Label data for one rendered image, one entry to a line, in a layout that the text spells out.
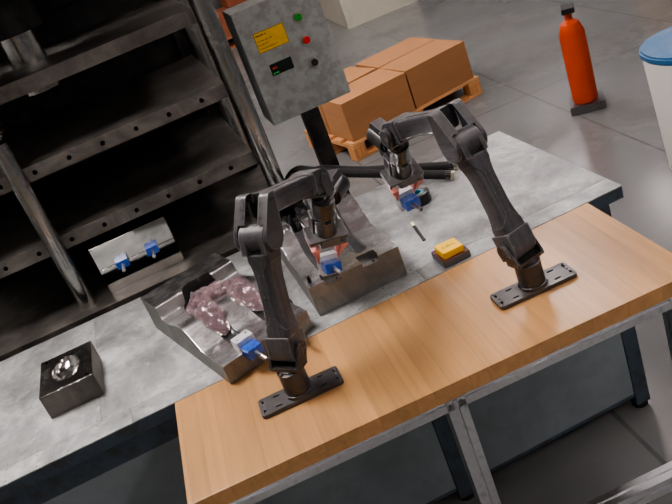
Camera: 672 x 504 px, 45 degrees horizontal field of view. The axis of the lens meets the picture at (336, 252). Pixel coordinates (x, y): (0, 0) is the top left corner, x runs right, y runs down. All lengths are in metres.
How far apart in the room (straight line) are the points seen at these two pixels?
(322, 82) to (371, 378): 1.33
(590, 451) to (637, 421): 0.18
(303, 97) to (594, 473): 1.54
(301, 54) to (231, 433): 1.43
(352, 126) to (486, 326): 3.55
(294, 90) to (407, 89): 2.68
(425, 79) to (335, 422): 4.03
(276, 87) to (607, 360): 1.40
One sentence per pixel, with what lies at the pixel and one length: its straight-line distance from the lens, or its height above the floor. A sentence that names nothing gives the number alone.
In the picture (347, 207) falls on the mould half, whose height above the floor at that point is 0.92.
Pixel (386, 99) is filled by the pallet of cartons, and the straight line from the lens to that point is 5.41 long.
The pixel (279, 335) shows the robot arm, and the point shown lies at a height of 0.96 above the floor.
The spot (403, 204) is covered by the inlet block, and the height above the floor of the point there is 0.94.
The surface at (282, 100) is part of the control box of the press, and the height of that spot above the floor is 1.14.
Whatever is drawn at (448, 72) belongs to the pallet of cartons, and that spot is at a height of 0.25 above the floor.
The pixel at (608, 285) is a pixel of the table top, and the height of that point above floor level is 0.80.
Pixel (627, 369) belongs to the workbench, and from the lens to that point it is 2.68.
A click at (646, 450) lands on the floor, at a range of 2.66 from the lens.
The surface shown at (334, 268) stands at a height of 0.94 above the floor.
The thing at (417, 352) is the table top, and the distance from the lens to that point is 1.87.
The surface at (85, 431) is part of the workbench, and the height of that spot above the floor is 0.80.
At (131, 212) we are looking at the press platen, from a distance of 2.80.
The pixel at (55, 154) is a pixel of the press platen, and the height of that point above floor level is 1.29.
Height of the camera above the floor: 1.85
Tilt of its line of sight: 26 degrees down
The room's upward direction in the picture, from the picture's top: 21 degrees counter-clockwise
